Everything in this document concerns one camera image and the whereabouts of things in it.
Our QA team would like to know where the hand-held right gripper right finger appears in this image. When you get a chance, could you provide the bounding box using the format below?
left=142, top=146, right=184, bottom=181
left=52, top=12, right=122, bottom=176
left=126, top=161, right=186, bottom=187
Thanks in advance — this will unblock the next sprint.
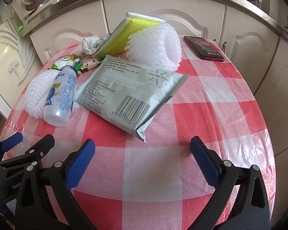
left=190, top=136, right=273, bottom=230

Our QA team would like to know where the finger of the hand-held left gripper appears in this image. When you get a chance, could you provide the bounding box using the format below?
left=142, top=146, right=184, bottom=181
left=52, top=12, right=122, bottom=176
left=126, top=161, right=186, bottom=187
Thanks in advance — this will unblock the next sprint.
left=0, top=132, right=24, bottom=160
left=0, top=134, right=55, bottom=173

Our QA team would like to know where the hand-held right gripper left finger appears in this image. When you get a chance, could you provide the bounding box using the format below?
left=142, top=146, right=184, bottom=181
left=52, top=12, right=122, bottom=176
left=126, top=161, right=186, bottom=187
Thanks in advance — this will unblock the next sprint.
left=14, top=138, right=99, bottom=230

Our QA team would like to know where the white plastic drink bottle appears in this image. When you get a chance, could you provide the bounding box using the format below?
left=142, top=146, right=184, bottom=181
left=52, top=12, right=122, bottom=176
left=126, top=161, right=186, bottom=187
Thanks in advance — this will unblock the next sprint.
left=43, top=67, right=77, bottom=127

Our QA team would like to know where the grey wet wipes packet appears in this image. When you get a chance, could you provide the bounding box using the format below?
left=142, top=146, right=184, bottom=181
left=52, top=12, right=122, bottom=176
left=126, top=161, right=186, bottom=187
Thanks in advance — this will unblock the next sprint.
left=74, top=55, right=190, bottom=143

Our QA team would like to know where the blue cow wet wipes packet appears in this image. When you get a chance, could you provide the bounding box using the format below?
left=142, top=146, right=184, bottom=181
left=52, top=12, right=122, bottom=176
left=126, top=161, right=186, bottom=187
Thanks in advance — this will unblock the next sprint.
left=74, top=56, right=105, bottom=75

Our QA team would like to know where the red white checkered tablecloth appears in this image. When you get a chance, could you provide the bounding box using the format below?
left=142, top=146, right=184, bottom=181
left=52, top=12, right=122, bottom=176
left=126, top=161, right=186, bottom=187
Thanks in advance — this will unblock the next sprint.
left=0, top=37, right=276, bottom=230

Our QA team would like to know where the small white foam net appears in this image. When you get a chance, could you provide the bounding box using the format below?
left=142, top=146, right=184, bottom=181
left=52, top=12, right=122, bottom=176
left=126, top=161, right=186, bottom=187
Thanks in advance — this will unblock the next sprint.
left=25, top=69, right=60, bottom=119

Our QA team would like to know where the green cookie packet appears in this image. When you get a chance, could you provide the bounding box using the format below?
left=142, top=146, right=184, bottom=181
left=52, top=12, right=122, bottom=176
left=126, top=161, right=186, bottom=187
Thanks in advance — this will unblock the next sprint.
left=52, top=54, right=81, bottom=74

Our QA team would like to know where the white cabinet door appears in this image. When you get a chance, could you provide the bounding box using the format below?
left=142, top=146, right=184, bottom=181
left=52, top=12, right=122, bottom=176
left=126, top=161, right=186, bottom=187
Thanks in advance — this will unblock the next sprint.
left=254, top=38, right=288, bottom=154
left=30, top=0, right=109, bottom=65
left=218, top=6, right=282, bottom=96
left=103, top=0, right=226, bottom=51

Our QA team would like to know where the red smartphone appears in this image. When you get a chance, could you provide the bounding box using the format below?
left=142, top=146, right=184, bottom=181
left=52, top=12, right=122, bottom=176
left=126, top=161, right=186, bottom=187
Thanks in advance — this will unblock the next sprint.
left=184, top=36, right=225, bottom=63

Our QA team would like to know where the crumpled white tissue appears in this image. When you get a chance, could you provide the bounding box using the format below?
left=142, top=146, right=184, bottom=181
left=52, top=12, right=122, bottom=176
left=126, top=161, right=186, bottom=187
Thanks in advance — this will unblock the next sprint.
left=82, top=35, right=102, bottom=55

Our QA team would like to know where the large white foam net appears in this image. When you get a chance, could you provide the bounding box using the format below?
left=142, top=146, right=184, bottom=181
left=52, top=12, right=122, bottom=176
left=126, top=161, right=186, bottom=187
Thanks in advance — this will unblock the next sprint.
left=126, top=24, right=182, bottom=72

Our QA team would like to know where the white utensil rack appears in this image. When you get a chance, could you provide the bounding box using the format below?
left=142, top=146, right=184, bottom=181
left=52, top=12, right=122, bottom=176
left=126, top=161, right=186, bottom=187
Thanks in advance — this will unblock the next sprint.
left=11, top=0, right=57, bottom=21

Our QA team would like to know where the yellow green sponge cloth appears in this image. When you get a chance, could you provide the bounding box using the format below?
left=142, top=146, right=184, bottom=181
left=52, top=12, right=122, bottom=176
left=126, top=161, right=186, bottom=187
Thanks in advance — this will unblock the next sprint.
left=96, top=12, right=167, bottom=57

